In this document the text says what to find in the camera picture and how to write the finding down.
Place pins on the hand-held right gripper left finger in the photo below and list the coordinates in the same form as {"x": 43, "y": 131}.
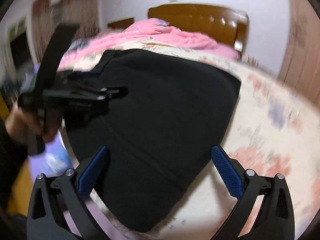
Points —
{"x": 93, "y": 172}

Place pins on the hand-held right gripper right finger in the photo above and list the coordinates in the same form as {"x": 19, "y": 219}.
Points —
{"x": 226, "y": 172}

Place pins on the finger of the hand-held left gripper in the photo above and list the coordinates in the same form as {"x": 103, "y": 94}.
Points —
{"x": 112, "y": 90}
{"x": 110, "y": 97}

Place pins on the black pants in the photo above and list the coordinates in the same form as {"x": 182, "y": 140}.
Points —
{"x": 162, "y": 117}

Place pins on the person's left forearm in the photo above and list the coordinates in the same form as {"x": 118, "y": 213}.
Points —
{"x": 11, "y": 160}

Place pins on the person's left hand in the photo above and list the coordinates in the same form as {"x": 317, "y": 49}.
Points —
{"x": 25, "y": 125}

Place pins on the purple printed blanket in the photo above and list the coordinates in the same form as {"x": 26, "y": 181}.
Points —
{"x": 55, "y": 157}

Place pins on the floral bed sheet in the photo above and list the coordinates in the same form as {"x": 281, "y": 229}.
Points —
{"x": 270, "y": 135}

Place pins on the wooden nightstand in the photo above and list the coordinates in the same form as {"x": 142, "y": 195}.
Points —
{"x": 121, "y": 23}

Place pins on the white framed window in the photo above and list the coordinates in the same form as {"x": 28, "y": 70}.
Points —
{"x": 20, "y": 45}

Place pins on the pink quilt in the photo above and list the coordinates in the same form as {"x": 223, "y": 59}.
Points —
{"x": 175, "y": 36}

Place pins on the red patterned curtain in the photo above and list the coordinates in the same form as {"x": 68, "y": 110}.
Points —
{"x": 80, "y": 5}
{"x": 41, "y": 25}

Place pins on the wooden headboard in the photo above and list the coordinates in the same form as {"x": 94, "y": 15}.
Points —
{"x": 200, "y": 17}

